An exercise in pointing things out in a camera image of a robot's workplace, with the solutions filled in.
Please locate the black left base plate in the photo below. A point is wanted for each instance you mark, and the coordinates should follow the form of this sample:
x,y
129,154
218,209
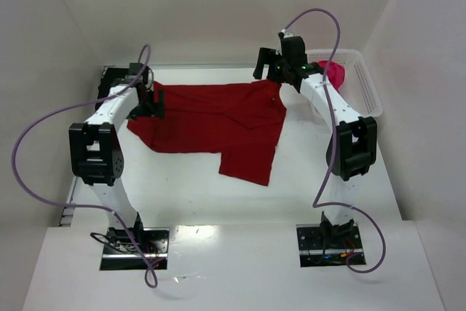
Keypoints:
x,y
119,253

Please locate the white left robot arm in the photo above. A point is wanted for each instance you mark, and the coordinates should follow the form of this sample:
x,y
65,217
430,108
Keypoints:
x,y
96,154

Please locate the dark red t shirt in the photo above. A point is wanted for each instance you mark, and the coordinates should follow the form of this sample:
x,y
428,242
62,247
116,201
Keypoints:
x,y
242,122

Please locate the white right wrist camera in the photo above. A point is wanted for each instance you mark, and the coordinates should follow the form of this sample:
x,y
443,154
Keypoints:
x,y
284,34

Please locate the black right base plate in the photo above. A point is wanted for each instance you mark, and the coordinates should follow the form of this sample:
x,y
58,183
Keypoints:
x,y
316,250

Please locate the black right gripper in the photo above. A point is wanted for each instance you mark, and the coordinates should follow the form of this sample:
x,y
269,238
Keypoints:
x,y
263,62

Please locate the black folded t shirt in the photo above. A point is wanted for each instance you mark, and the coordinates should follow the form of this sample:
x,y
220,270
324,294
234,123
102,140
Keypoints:
x,y
109,76

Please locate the white plastic basket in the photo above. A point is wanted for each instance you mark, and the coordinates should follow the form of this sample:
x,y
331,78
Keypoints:
x,y
356,97

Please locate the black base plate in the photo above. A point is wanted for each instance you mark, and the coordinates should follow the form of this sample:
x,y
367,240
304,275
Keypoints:
x,y
316,250
119,253

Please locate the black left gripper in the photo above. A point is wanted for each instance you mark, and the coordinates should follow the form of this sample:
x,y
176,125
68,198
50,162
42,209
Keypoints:
x,y
153,103

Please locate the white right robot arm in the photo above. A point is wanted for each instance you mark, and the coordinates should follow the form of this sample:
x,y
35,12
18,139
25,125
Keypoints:
x,y
352,147

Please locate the pink crumpled t shirt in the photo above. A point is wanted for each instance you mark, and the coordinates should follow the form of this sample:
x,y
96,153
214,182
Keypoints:
x,y
336,75

